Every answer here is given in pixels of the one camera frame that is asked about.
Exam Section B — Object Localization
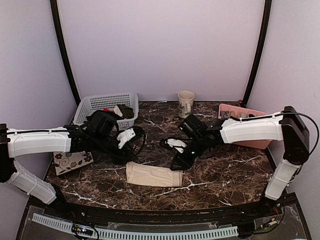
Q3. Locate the white slotted cable duct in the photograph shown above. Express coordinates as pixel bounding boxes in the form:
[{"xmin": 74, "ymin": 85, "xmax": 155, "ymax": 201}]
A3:
[{"xmin": 31, "ymin": 213, "xmax": 239, "ymax": 240}]

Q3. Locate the grey rolled underwear in tray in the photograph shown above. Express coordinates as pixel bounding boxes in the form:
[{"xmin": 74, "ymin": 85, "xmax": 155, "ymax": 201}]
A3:
[{"xmin": 219, "ymin": 110, "xmax": 231, "ymax": 119}]

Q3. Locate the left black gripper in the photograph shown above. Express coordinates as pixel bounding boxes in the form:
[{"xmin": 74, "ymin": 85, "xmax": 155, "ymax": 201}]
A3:
[{"xmin": 92, "ymin": 133, "xmax": 139, "ymax": 165}]

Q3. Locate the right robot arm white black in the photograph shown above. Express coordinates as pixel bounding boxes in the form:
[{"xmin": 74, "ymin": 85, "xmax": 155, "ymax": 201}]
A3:
[{"xmin": 164, "ymin": 106, "xmax": 311, "ymax": 217}]

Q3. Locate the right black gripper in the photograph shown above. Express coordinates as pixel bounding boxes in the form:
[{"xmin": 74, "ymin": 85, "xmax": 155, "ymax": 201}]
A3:
[{"xmin": 170, "ymin": 135, "xmax": 207, "ymax": 171}]

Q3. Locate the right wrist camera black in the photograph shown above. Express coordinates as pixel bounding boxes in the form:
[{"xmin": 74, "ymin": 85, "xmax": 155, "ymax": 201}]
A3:
[{"xmin": 178, "ymin": 114, "xmax": 208, "ymax": 139}]

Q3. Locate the black frame post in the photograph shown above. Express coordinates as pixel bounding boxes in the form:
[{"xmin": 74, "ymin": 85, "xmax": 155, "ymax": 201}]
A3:
[
  {"xmin": 49, "ymin": 0, "xmax": 81, "ymax": 106},
  {"xmin": 242, "ymin": 0, "xmax": 272, "ymax": 106}
]

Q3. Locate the black front table rail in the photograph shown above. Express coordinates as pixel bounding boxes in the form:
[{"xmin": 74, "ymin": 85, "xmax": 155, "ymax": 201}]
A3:
[{"xmin": 24, "ymin": 193, "xmax": 298, "ymax": 227}]

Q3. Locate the left black frame post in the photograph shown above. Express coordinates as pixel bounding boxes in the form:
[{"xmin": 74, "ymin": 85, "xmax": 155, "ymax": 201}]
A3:
[{"xmin": 49, "ymin": 0, "xmax": 81, "ymax": 106}]

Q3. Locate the red garment in basket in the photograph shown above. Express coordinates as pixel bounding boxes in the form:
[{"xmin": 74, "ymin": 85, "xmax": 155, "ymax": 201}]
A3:
[{"xmin": 103, "ymin": 108, "xmax": 114, "ymax": 113}]

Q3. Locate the pink divided organizer tray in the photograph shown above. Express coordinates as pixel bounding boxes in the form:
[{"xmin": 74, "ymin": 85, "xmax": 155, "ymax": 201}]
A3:
[{"xmin": 218, "ymin": 103, "xmax": 271, "ymax": 150}]

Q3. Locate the tan rolled underwear in tray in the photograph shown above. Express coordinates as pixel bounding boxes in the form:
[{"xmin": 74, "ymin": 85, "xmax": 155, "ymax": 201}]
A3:
[{"xmin": 229, "ymin": 110, "xmax": 239, "ymax": 119}]

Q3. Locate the small white garment in basket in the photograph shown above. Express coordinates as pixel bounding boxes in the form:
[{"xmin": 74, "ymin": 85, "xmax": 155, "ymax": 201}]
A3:
[{"xmin": 113, "ymin": 105, "xmax": 124, "ymax": 118}]

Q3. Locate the cream ceramic mug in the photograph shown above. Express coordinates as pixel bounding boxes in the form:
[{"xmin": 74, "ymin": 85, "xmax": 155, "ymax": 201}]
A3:
[{"xmin": 177, "ymin": 90, "xmax": 195, "ymax": 119}]

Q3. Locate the cream cotton boxer underwear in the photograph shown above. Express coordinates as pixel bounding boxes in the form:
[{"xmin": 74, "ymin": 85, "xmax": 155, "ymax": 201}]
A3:
[{"xmin": 126, "ymin": 161, "xmax": 183, "ymax": 188}]

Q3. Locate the olive green garment in basket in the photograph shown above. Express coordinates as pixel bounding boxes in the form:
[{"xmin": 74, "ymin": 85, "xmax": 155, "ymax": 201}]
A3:
[{"xmin": 117, "ymin": 104, "xmax": 135, "ymax": 119}]

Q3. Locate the white plastic laundry basket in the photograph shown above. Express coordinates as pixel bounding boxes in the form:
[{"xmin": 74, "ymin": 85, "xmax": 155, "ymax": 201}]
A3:
[{"xmin": 72, "ymin": 92, "xmax": 140, "ymax": 132}]

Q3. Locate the right black frame post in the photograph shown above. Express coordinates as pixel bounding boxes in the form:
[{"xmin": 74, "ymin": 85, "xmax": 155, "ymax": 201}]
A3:
[{"xmin": 242, "ymin": 0, "xmax": 272, "ymax": 106}]

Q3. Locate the floral square tile coaster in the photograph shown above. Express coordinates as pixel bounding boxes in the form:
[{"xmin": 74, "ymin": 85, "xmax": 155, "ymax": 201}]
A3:
[{"xmin": 53, "ymin": 151, "xmax": 94, "ymax": 176}]

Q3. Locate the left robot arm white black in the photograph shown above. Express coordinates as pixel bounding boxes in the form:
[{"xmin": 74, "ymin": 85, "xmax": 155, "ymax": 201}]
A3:
[{"xmin": 0, "ymin": 123, "xmax": 137, "ymax": 218}]

